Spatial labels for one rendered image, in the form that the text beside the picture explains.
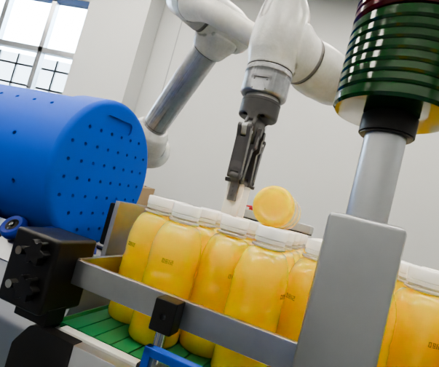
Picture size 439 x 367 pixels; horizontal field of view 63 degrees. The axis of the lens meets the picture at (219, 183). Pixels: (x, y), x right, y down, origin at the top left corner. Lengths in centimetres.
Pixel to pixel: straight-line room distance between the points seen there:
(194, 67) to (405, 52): 114
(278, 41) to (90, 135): 37
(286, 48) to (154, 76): 334
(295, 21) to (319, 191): 284
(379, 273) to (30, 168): 56
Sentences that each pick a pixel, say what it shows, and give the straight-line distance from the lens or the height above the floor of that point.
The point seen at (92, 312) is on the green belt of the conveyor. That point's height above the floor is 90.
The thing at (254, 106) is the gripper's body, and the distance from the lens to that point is 66.
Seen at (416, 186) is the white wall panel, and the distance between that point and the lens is 365.
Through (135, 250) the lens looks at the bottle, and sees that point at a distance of 51.
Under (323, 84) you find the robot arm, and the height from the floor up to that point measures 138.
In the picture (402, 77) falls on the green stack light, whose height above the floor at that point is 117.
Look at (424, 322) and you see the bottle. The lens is 45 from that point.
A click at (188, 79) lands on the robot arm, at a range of 133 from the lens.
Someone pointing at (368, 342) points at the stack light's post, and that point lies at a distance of 20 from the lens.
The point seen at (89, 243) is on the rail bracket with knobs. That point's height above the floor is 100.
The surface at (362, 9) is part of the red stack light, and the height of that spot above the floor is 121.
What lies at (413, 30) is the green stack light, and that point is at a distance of 21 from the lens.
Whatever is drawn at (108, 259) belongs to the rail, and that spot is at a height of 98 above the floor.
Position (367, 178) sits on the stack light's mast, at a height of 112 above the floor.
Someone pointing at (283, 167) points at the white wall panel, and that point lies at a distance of 348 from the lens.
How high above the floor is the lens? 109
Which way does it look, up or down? 4 degrees up
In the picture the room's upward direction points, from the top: 15 degrees clockwise
